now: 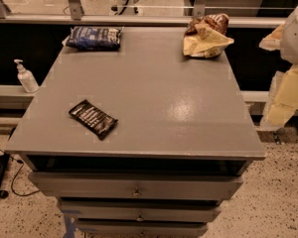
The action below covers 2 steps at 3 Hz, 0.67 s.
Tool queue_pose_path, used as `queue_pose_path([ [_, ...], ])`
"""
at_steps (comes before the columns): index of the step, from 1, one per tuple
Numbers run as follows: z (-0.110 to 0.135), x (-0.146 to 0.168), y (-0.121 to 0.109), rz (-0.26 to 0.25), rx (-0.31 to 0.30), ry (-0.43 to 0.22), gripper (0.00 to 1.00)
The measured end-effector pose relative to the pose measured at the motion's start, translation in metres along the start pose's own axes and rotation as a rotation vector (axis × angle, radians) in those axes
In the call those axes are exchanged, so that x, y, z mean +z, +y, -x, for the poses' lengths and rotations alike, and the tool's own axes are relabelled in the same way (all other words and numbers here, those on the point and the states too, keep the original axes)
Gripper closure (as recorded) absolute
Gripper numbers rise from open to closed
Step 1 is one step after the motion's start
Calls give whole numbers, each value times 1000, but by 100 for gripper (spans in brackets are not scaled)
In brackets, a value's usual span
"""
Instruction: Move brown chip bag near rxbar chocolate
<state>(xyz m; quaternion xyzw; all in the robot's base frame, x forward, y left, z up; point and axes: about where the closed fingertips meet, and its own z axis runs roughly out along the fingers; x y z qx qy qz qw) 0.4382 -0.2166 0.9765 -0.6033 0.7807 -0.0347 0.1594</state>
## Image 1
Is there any bottom grey drawer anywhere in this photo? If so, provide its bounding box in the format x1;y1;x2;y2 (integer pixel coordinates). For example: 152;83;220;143
75;220;208;237

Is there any grey metal railing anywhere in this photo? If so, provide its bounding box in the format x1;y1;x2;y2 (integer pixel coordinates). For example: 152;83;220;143
0;0;298;28

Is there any top grey drawer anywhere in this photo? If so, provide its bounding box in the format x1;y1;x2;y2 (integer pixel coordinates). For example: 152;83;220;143
29;172;242;200

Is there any brown sea salt chip bag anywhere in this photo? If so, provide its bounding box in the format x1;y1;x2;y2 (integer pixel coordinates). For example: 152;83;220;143
183;13;234;59

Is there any white pump sanitizer bottle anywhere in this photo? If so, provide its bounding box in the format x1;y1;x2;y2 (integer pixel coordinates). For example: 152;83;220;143
14;59;39;93

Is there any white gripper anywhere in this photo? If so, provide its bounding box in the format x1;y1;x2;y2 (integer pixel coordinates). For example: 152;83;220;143
259;6;298;130

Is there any blue chip bag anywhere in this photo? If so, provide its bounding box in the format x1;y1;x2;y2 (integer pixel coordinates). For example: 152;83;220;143
63;26;122;51

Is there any black floor cable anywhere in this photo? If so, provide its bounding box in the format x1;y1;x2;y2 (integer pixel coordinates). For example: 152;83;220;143
0;142;41;197

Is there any grey drawer cabinet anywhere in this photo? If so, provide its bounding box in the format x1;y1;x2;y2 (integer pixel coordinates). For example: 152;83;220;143
4;26;266;238

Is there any middle grey drawer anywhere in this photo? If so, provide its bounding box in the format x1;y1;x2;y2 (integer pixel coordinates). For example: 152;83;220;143
58;199;221;222

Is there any grey drawer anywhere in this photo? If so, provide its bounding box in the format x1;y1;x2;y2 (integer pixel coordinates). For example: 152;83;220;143
58;199;221;222
75;220;208;237
29;172;242;200

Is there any black rxbar chocolate bar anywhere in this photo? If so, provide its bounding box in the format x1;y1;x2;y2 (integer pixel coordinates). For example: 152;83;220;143
69;99;118;140

